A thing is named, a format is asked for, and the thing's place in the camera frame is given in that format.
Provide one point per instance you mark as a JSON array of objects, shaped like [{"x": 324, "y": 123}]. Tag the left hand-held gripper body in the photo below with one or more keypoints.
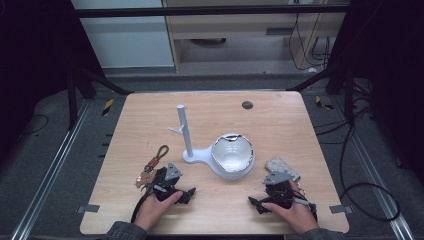
[{"x": 165, "y": 186}]

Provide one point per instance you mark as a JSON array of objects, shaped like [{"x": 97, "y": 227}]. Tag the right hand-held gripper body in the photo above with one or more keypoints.
[{"x": 280, "y": 193}]

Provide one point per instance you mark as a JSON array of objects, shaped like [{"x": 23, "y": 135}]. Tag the quilted beige pouch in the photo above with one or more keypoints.
[{"x": 278, "y": 165}]

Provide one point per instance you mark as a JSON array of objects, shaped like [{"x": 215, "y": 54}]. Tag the white key stand with bowl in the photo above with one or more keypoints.
[{"x": 200, "y": 155}]

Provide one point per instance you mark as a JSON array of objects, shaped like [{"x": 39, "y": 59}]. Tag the person's left hand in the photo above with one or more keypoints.
[{"x": 150, "y": 211}]

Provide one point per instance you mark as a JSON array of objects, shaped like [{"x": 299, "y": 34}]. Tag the person's right hand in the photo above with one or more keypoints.
[{"x": 300, "y": 216}]

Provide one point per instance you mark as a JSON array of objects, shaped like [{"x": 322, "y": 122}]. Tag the round grey table grommet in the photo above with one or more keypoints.
[{"x": 247, "y": 105}]

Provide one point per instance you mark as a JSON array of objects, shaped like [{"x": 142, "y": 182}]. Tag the yellow black striped tape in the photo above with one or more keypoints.
[
  {"x": 322, "y": 104},
  {"x": 107, "y": 106}
]

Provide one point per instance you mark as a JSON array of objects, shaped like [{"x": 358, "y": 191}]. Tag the black metal stand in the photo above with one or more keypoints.
[
  {"x": 349, "y": 100},
  {"x": 71, "y": 100}
]

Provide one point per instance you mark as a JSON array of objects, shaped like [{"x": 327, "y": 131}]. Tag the white cabinet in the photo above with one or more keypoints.
[{"x": 126, "y": 43}]

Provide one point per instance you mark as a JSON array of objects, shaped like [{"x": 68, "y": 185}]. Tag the wooden cabinet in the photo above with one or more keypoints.
[{"x": 233, "y": 25}]

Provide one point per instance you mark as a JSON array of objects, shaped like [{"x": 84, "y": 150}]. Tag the black horizontal bar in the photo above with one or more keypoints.
[{"x": 200, "y": 11}]

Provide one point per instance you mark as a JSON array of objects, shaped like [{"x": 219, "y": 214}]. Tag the grey table bracket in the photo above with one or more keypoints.
[
  {"x": 88, "y": 208},
  {"x": 340, "y": 209}
]

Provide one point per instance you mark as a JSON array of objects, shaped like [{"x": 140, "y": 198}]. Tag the metal floor rail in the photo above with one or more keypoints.
[
  {"x": 376, "y": 180},
  {"x": 50, "y": 170}
]

